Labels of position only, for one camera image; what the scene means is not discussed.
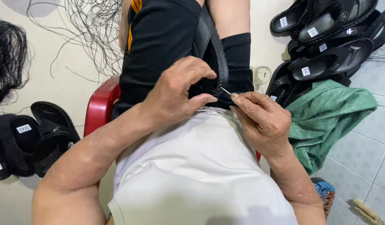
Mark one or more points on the person's left hand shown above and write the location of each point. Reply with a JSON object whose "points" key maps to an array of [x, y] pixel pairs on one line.
{"points": [[170, 93]]}

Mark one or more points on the person's right hand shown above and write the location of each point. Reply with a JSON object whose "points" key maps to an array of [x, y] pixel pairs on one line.
{"points": [[267, 125]]}

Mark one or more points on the silver sewing needle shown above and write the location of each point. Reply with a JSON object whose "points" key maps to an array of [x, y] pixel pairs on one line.
{"points": [[225, 91]]}

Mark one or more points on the black sandal with stitched sole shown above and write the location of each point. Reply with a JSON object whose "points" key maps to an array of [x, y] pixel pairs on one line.
{"points": [[216, 56]]}

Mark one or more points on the black shorts with orange stripes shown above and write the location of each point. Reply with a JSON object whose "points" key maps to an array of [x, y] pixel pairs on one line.
{"points": [[161, 47]]}

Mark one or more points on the clear drinking glass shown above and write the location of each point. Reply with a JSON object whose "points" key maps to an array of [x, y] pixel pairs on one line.
{"points": [[262, 75]]}

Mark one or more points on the green cloth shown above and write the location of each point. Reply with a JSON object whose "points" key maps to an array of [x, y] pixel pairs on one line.
{"points": [[323, 118]]}

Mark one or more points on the red plastic chair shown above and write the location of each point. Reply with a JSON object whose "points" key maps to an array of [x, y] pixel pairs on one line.
{"points": [[100, 106]]}

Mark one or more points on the white shirt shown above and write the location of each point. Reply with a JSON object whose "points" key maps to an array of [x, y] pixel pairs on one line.
{"points": [[195, 172]]}

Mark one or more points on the colourful patterned cloth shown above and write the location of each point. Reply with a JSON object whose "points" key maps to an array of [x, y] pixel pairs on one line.
{"points": [[325, 193]]}

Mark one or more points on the loose black thread strands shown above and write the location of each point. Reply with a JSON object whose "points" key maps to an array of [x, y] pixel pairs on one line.
{"points": [[95, 34]]}

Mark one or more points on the pile of black sandals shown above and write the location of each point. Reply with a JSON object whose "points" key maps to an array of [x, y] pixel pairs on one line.
{"points": [[330, 47]]}

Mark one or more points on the beige brush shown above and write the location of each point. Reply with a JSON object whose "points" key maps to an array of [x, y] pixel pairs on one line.
{"points": [[366, 212]]}

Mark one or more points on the bundle of black thread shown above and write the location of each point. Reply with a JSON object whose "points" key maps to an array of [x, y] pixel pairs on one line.
{"points": [[8, 59]]}

